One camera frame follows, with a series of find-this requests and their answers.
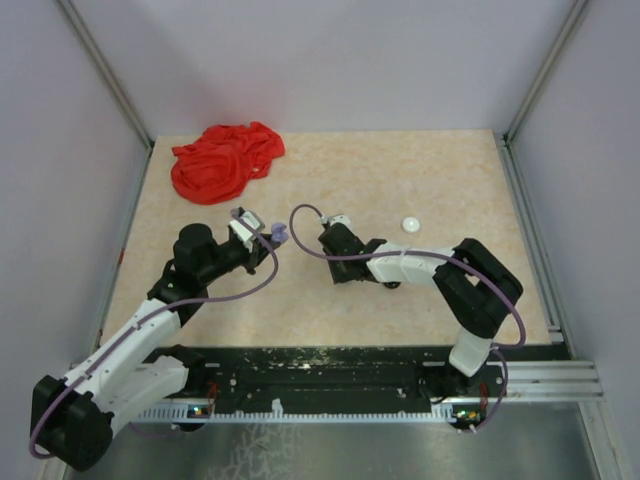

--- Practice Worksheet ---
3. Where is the purple earbud case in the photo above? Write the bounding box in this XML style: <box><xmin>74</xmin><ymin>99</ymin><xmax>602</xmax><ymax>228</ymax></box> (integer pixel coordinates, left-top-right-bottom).
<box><xmin>271</xmin><ymin>222</ymin><xmax>288</xmax><ymax>245</ymax></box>

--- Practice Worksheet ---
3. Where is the white earbud case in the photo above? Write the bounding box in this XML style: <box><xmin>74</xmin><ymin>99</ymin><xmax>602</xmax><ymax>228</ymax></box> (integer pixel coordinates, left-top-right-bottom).
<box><xmin>401</xmin><ymin>217</ymin><xmax>421</xmax><ymax>234</ymax></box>

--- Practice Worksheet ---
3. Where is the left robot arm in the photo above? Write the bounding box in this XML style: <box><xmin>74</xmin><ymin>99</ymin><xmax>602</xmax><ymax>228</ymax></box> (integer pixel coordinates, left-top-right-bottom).
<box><xmin>28</xmin><ymin>208</ymin><xmax>288</xmax><ymax>471</ymax></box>

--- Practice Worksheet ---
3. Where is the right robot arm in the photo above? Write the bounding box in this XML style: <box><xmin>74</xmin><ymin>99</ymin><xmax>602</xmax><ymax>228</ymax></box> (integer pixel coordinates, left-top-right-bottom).
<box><xmin>318</xmin><ymin>216</ymin><xmax>524</xmax><ymax>396</ymax></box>

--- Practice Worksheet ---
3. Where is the red cloth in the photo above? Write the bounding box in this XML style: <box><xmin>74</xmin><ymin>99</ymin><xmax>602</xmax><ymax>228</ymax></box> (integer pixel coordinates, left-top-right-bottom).
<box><xmin>170</xmin><ymin>122</ymin><xmax>285</xmax><ymax>205</ymax></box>

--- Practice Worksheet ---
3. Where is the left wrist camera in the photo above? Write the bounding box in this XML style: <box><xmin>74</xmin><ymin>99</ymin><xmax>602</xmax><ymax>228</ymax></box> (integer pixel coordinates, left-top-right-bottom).
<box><xmin>228</xmin><ymin>209</ymin><xmax>265</xmax><ymax>252</ymax></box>

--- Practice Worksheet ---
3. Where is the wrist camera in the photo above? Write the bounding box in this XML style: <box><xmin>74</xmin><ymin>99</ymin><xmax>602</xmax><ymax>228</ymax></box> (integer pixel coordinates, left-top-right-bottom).
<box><xmin>228</xmin><ymin>209</ymin><xmax>265</xmax><ymax>252</ymax></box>
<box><xmin>322</xmin><ymin>214</ymin><xmax>351</xmax><ymax>227</ymax></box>

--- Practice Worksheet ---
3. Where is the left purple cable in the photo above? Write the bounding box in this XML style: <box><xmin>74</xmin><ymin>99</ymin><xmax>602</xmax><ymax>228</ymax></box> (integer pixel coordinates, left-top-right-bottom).
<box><xmin>28</xmin><ymin>212</ymin><xmax>280</xmax><ymax>459</ymax></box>

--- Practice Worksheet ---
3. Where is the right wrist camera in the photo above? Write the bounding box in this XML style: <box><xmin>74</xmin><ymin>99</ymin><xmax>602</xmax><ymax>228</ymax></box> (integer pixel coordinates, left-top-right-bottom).
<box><xmin>322</xmin><ymin>214</ymin><xmax>351</xmax><ymax>227</ymax></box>

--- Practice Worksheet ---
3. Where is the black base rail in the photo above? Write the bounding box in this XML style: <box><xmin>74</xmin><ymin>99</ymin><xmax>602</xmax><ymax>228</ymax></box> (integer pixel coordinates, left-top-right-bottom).
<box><xmin>170</xmin><ymin>346</ymin><xmax>503</xmax><ymax>415</ymax></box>

